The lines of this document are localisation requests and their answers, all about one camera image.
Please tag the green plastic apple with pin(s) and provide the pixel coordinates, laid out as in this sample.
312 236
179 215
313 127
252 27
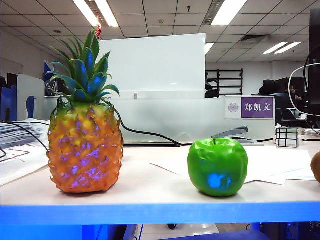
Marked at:
217 170

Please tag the plastic pineapple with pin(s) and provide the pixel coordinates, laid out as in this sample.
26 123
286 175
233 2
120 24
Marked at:
85 150

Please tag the brown kiwi fruit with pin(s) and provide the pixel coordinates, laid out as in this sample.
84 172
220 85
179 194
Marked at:
316 166

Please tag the frosted desk partition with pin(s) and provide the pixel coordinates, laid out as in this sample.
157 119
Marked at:
162 120

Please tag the white AOC monitor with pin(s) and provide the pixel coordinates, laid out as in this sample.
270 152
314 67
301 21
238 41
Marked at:
150 62

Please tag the black office chair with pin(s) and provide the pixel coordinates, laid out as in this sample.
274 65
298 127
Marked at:
212 92
272 87

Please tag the grey stapler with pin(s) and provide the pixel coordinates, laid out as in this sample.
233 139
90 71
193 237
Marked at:
236 131

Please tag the black shelf rack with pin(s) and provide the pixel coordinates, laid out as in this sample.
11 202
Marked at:
230 82

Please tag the purple and white name plate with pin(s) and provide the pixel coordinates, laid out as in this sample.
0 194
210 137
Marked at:
257 107

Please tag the red hanging ornament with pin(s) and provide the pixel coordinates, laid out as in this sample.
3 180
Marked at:
99 28

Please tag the black-white dotted pattern board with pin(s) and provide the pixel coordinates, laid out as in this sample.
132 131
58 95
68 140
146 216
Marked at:
51 87

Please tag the fluorescent ceiling light strip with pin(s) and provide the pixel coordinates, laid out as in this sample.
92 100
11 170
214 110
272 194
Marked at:
275 48
228 11
107 12
85 11
287 48

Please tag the large white paper sheet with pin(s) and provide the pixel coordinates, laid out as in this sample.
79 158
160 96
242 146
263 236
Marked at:
275 160

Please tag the blue triangular board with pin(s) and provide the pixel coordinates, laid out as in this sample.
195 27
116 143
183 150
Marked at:
48 71

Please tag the silver mirror cube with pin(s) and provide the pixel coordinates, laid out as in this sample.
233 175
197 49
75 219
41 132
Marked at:
287 137

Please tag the white translucent file holder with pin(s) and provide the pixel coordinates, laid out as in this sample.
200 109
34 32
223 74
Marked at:
30 85

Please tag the seated person in background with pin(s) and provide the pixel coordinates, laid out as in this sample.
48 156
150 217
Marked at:
293 92

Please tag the stack of printed paper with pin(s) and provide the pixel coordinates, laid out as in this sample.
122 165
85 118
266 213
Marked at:
15 130

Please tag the blue file holder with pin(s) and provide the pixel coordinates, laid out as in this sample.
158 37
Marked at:
7 105

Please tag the black monitor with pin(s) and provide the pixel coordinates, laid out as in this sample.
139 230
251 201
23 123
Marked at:
315 75

